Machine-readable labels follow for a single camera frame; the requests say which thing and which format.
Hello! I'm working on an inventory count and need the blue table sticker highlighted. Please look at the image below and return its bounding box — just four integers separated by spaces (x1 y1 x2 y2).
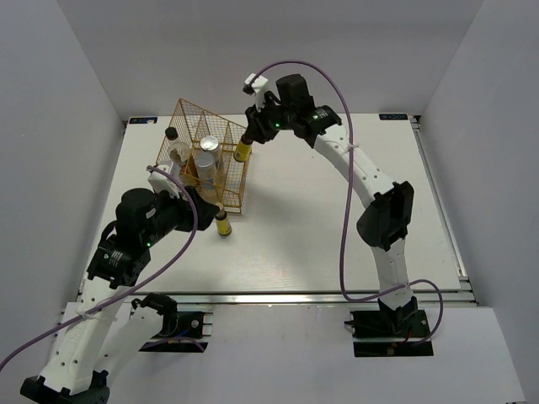
378 113 408 120
128 116 158 125

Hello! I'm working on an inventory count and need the small yellow bottle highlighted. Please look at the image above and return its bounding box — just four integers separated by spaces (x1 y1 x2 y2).
233 136 253 163
215 202 232 237

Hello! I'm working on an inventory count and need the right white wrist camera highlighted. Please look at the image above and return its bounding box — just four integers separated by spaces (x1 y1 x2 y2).
243 73 270 112

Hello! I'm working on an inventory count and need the aluminium front rail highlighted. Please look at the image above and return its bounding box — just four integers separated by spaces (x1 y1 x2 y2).
79 292 479 306

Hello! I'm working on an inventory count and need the left blue table sticker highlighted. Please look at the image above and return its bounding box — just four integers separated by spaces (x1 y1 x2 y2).
128 116 158 125

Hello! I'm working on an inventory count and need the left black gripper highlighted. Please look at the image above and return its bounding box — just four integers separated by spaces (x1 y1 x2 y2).
141 185 220 246

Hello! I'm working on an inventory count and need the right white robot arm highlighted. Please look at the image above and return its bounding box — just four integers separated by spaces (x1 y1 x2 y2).
242 74 418 336

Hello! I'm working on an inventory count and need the gold wire basket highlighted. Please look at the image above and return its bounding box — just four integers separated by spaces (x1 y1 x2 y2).
156 98 249 214

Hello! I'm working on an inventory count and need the white jar blue label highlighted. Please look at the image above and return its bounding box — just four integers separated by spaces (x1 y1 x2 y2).
200 136 221 167

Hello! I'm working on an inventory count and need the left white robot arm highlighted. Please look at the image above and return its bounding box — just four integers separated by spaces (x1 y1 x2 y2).
20 187 219 403

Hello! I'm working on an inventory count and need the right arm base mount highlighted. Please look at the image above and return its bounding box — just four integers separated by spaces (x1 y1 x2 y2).
344 310 434 358

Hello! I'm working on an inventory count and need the right blue table sticker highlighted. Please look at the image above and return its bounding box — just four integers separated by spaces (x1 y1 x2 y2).
378 113 408 120

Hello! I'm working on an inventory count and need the dark sauce glass bottle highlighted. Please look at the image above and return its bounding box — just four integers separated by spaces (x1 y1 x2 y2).
165 126 195 177

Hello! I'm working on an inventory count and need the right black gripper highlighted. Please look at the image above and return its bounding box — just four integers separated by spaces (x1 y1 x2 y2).
244 94 295 145

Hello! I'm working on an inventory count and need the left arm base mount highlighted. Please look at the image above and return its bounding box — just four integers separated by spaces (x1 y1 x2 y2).
139 310 213 354

